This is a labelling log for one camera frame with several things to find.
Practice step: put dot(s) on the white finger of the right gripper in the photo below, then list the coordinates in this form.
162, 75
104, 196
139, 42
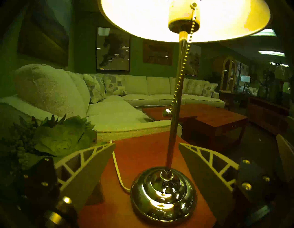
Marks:
287, 158

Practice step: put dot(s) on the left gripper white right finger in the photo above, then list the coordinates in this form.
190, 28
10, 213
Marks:
206, 177

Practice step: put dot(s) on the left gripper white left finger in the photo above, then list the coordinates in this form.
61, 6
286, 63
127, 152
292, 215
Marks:
80, 174

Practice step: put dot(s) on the chrome table lamp white shade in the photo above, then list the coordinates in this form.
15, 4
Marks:
163, 195

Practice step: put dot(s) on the small background table lamp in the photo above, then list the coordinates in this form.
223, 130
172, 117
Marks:
245, 79

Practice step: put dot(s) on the glass planter with succulents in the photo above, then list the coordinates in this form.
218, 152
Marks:
59, 138

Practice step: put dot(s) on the wooden sideboard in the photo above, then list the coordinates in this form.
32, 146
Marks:
266, 115

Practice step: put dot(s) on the wooden end table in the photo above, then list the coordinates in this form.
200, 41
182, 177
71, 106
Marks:
142, 151

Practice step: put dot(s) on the potted plant on sideboard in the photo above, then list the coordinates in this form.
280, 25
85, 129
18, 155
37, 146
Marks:
264, 87

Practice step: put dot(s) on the cream sectional sofa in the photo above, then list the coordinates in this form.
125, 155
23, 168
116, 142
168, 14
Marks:
55, 92

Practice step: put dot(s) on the patchwork patterned throw pillow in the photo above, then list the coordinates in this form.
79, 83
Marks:
209, 90
95, 88
114, 85

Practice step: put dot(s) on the striped throw pillow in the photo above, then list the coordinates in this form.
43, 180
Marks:
197, 87

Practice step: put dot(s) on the arched wooden cabinet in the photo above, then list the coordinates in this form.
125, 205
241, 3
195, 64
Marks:
227, 73

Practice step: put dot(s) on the ceiling fluorescent light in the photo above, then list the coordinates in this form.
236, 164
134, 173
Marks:
265, 32
272, 53

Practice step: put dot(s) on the framed tree picture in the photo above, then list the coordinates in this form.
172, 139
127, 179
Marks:
194, 61

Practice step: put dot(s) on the black framed bird picture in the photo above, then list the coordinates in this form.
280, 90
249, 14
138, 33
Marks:
112, 49

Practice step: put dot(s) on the large landscape painting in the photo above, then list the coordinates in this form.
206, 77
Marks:
43, 36

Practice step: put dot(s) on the small dark wall picture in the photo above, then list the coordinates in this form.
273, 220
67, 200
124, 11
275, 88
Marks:
157, 52

